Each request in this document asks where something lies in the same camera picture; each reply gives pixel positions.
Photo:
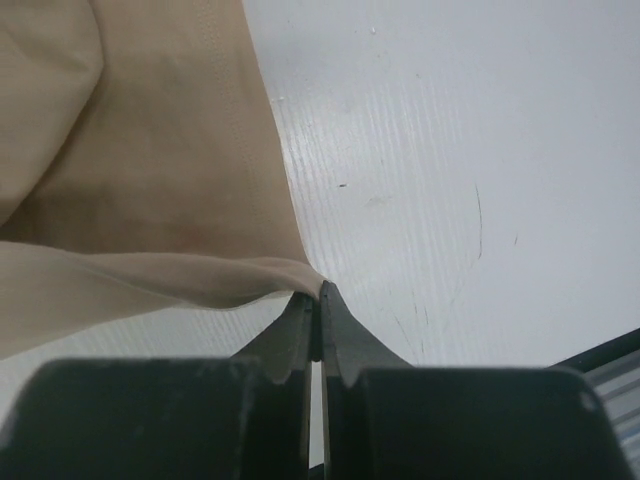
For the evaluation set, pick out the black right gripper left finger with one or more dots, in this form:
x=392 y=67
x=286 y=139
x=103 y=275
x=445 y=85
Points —
x=284 y=347

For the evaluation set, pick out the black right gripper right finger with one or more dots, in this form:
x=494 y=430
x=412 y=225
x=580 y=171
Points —
x=348 y=347

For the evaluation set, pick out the beige t shirt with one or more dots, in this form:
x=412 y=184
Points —
x=141 y=167

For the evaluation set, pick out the aluminium front frame rail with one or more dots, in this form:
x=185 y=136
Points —
x=617 y=384

